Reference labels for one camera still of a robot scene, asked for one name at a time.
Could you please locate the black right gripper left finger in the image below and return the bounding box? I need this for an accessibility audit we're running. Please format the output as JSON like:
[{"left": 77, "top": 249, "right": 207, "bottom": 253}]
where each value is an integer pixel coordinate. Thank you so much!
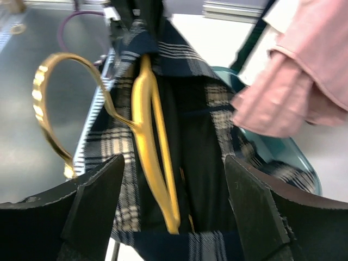
[{"left": 1, "top": 155, "right": 125, "bottom": 260}]

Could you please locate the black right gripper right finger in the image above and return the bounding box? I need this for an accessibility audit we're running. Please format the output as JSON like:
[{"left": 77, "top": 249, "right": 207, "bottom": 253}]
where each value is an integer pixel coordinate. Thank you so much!
[{"left": 225, "top": 156, "right": 347, "bottom": 261}]

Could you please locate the yellow plastic hanger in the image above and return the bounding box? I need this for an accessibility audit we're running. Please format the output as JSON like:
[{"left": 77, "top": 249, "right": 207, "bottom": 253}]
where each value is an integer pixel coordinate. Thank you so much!
[{"left": 32, "top": 52, "right": 181, "bottom": 234}]

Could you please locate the navy white plaid skirt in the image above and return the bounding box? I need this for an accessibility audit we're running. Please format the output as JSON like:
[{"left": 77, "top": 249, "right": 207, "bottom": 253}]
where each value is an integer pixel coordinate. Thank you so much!
[{"left": 84, "top": 20, "right": 320, "bottom": 260}]

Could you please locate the pink pleated skirt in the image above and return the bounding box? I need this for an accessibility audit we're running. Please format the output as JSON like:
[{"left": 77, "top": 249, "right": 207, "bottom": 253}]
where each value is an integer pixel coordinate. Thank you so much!
[{"left": 232, "top": 1, "right": 347, "bottom": 138}]

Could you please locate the green navy plaid skirt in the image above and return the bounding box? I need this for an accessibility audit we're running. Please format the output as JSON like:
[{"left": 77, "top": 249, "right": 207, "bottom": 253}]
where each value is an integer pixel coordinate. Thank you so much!
[{"left": 229, "top": 18, "right": 266, "bottom": 73}]

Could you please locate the teal plastic basin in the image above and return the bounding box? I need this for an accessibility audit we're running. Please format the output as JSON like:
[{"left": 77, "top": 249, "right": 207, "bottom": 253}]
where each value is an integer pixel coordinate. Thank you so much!
[{"left": 205, "top": 66, "right": 322, "bottom": 196}]

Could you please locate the white slotted cable duct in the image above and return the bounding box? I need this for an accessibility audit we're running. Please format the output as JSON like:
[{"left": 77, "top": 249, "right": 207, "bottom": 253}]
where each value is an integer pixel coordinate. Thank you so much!
[{"left": 73, "top": 49, "right": 115, "bottom": 175}]

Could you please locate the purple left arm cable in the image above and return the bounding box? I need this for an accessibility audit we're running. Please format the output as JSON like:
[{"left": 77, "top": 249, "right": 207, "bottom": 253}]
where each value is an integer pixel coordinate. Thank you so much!
[{"left": 57, "top": 10, "right": 109, "bottom": 67}]

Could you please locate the aluminium frame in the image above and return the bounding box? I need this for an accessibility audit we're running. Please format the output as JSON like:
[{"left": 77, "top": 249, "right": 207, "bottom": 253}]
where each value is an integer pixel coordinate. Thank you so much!
[{"left": 202, "top": 0, "right": 268, "bottom": 24}]

